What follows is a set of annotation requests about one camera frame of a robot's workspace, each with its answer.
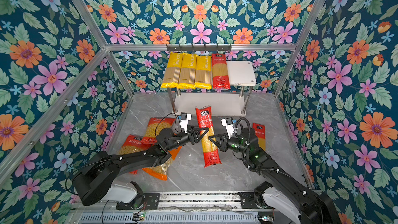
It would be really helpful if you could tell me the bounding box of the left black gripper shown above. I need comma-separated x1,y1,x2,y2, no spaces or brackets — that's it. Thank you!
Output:
166,124,209,152

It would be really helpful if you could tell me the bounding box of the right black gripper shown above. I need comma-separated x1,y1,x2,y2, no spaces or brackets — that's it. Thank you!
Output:
208,133,250,157

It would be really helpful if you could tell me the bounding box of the red spaghetti pack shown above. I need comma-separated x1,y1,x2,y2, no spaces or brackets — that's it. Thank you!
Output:
195,106,221,168
211,54,231,90
252,123,266,151

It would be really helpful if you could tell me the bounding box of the red macaroni bag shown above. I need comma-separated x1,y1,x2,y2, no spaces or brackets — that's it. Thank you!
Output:
119,134,151,175
143,117,175,144

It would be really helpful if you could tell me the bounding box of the yellow spaghetti pack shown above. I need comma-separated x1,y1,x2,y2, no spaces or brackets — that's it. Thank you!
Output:
177,54,197,89
161,52,183,88
194,56,212,90

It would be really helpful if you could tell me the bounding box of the orange macaroni bag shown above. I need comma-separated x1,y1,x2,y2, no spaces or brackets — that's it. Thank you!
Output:
142,147,181,181

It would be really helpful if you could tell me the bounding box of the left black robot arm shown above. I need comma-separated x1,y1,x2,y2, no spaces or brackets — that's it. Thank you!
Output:
73,125,209,206

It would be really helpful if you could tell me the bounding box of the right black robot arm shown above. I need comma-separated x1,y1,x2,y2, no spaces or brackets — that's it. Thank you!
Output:
208,125,341,224

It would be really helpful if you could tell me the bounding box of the white two-tier shelf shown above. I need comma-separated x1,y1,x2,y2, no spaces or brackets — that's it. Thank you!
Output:
167,61,256,117

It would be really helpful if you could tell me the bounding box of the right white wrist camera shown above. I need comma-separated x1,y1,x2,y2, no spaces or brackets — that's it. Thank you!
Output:
221,117,236,139

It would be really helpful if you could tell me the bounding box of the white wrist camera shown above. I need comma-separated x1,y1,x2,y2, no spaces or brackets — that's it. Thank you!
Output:
179,113,192,133
221,117,236,139

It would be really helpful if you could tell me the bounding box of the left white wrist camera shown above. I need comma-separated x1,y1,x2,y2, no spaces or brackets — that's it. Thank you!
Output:
179,113,192,133

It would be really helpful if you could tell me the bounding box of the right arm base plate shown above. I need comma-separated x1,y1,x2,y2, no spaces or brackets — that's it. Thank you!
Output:
237,192,276,210

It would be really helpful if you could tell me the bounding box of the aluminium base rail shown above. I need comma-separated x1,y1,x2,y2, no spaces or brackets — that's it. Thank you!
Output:
71,191,330,215

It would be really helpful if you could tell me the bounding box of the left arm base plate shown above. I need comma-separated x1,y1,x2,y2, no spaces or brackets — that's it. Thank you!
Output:
116,193,160,211

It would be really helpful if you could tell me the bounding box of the white vented cable duct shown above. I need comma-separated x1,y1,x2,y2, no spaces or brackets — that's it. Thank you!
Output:
78,212,260,224

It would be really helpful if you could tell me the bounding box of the metal hook rail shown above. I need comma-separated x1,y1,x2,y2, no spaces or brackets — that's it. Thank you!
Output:
166,44,232,52

